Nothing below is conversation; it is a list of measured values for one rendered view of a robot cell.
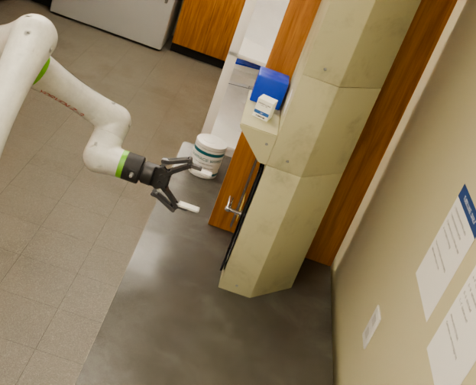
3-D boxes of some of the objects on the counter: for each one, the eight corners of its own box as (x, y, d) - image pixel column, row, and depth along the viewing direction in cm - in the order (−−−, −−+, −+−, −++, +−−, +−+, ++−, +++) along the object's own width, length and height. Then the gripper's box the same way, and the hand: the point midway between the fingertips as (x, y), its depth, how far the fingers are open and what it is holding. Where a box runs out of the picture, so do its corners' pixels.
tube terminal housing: (293, 260, 265) (377, 70, 231) (289, 312, 237) (385, 104, 202) (228, 238, 264) (304, 44, 229) (218, 287, 235) (302, 74, 200)
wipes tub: (218, 169, 309) (228, 140, 303) (214, 182, 298) (225, 152, 291) (189, 160, 309) (199, 129, 302) (184, 173, 297) (195, 141, 290)
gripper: (129, 208, 233) (192, 230, 235) (150, 141, 222) (215, 165, 223) (134, 198, 240) (195, 219, 241) (155, 133, 229) (218, 155, 230)
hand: (202, 192), depth 232 cm, fingers open, 13 cm apart
